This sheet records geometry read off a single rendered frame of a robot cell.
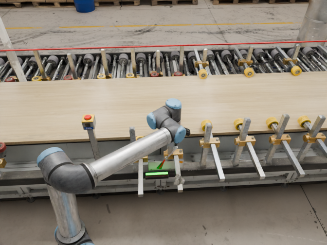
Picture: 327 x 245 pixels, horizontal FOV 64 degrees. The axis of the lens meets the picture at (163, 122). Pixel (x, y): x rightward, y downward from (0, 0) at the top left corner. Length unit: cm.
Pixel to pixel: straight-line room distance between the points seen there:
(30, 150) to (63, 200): 104
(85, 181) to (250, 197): 200
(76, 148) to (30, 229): 94
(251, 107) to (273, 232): 113
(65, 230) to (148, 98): 127
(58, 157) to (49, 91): 148
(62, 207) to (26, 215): 154
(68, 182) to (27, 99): 157
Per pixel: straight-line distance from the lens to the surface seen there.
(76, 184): 108
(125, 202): 267
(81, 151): 219
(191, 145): 213
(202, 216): 259
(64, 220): 144
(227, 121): 211
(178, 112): 146
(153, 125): 138
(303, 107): 248
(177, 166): 180
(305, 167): 232
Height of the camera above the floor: 226
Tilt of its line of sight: 42 degrees down
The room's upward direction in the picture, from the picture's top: straight up
